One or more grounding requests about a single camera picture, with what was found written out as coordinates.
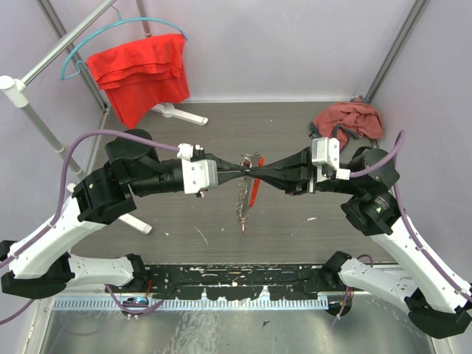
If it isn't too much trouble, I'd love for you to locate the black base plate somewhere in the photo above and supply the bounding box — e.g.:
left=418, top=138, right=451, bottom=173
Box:
left=147, top=263, right=345, bottom=301

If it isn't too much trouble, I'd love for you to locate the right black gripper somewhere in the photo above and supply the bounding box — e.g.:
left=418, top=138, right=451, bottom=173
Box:
left=247, top=145, right=362, bottom=195

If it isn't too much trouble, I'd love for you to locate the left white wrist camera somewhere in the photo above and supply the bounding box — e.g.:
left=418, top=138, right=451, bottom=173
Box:
left=177, top=143, right=218, bottom=194

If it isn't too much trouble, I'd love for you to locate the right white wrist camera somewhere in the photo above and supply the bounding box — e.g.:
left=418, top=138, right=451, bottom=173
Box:
left=311, top=137, right=350, bottom=183

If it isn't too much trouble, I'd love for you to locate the pink shirt grey trim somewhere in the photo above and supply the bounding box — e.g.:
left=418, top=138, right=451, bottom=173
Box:
left=309, top=97, right=384, bottom=151

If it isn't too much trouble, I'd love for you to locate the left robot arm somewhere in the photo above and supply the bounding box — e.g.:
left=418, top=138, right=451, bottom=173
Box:
left=1, top=129, right=247, bottom=299

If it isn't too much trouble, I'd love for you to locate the red cloth on hanger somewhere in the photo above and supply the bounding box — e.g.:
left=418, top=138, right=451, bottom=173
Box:
left=86, top=34, right=190, bottom=129

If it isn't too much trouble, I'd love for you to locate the metal key organizer red handle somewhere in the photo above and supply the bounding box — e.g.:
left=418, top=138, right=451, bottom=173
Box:
left=236, top=152, right=265, bottom=235

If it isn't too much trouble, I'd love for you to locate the teal clothes hanger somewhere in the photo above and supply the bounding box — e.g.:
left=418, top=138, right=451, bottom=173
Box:
left=60, top=4, right=189, bottom=80

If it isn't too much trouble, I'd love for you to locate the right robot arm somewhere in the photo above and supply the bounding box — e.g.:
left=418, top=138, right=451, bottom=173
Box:
left=247, top=138, right=471, bottom=339

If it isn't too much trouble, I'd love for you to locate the white cable duct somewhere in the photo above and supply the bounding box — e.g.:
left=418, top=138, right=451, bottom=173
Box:
left=52, top=296, right=329, bottom=311

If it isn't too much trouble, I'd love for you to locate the white clothes rack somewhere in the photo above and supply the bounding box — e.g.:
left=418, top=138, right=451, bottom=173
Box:
left=1, top=1, right=205, bottom=240

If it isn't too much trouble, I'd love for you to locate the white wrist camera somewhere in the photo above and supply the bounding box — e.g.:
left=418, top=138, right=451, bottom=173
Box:
left=311, top=137, right=350, bottom=183
left=177, top=143, right=218, bottom=194

